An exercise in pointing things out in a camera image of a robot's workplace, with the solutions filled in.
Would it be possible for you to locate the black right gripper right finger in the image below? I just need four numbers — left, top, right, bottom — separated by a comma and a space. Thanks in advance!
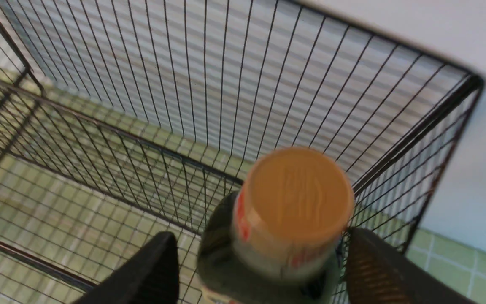
345, 227, 474, 304

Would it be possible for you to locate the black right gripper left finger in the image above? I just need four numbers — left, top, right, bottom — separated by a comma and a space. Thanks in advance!
75, 231, 180, 304

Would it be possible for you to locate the black wire mesh shelf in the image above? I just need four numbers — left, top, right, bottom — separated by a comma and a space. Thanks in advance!
0, 0, 486, 282

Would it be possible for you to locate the green checkered tablecloth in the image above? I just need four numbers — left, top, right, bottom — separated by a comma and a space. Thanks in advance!
0, 63, 486, 304

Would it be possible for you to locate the vinegar bottle tan cap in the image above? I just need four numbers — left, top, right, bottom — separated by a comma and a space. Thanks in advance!
196, 146, 356, 304

